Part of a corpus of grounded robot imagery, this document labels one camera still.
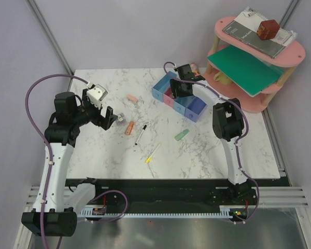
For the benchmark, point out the light blue drawer box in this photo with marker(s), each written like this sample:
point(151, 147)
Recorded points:
point(180, 104)

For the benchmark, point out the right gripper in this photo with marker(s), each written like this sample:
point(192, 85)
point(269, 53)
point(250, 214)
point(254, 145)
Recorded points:
point(173, 84)

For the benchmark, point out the yellow marker pen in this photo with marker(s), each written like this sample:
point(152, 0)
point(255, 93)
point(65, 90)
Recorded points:
point(153, 153)

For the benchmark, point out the pink capped glue bottle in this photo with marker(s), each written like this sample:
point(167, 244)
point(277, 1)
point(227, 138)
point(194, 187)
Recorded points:
point(195, 69)

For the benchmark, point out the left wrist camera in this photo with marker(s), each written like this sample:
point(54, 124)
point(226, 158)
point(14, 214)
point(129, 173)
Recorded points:
point(96, 94)

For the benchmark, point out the white paper sheets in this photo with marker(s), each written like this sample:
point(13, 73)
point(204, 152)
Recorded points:
point(252, 19)

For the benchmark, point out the grey setup guide booklet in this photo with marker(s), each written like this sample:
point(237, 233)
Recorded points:
point(249, 37)

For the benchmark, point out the red brown cube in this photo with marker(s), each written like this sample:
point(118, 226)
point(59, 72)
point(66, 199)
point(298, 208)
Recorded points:
point(268, 29)

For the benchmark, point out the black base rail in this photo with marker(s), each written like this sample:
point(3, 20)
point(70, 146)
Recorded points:
point(160, 196)

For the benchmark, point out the pink wooden shelf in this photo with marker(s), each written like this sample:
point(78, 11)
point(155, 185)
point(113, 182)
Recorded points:
point(288, 60)

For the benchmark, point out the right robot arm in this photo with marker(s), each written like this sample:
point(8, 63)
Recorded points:
point(229, 124)

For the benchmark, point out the white cable duct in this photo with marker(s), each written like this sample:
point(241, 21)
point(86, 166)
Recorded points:
point(93, 212)

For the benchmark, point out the orange correction tape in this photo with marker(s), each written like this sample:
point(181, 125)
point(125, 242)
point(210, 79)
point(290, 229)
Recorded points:
point(129, 128)

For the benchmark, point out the green board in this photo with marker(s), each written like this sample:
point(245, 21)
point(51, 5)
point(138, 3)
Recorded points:
point(248, 72)

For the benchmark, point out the pink eraser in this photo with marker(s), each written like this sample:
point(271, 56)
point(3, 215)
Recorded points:
point(132, 98)

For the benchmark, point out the purple drawer box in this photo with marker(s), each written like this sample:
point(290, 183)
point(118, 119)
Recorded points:
point(195, 109)

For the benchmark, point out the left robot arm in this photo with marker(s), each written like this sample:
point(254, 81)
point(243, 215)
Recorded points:
point(53, 214)

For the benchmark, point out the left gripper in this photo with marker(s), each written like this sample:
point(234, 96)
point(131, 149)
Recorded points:
point(104, 122)

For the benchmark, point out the pink drawer box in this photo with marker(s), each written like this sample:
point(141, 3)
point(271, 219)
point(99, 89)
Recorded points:
point(168, 98)

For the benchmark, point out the black marker pen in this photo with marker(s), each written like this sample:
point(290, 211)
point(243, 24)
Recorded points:
point(140, 135)

